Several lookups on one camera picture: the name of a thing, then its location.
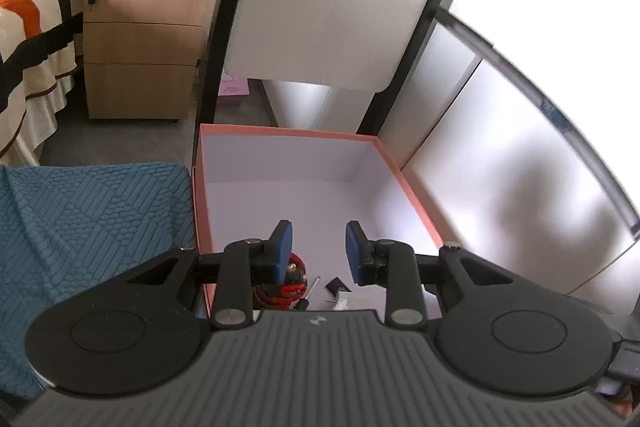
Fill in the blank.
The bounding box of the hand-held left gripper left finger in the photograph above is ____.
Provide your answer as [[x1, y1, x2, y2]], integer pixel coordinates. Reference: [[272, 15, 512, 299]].
[[125, 219, 293, 328]]

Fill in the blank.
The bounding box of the small screwdriver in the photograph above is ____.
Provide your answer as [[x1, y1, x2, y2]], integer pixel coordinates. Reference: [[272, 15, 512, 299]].
[[299, 276, 322, 311]]

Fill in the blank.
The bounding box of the striped bed blanket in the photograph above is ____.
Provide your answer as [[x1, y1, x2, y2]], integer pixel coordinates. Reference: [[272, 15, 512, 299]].
[[0, 0, 93, 168]]

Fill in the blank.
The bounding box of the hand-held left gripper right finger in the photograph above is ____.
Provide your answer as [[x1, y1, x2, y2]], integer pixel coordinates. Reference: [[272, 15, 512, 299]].
[[345, 219, 517, 328]]

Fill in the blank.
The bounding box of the wooden drawer cabinet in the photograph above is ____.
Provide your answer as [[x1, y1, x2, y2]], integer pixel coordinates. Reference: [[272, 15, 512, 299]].
[[82, 0, 217, 124]]

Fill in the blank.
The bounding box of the frosted partition panel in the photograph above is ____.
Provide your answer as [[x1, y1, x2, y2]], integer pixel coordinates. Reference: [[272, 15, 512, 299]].
[[260, 7, 640, 313]]

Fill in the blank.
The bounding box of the orange cardboard box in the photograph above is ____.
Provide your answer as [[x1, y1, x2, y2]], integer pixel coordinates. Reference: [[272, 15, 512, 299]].
[[191, 123, 445, 323]]

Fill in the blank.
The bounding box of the red and black clamp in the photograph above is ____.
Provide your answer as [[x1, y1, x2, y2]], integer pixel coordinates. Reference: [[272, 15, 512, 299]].
[[252, 252, 311, 311]]

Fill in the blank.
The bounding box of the blue textured blanket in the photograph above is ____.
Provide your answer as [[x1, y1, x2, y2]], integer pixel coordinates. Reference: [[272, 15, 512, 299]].
[[0, 162, 201, 400]]

